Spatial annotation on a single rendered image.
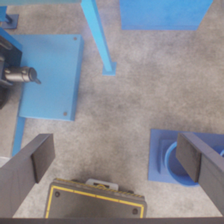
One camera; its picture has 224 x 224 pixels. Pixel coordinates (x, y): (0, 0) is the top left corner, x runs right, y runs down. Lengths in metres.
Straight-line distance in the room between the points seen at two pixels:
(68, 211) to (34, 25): 1.85
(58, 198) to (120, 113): 0.83
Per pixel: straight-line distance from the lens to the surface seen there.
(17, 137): 1.78
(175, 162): 1.39
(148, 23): 1.76
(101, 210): 1.28
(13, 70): 1.32
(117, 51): 1.72
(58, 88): 1.58
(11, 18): 2.37
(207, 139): 1.61
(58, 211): 1.38
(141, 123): 1.50
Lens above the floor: 1.49
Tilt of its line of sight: 78 degrees down
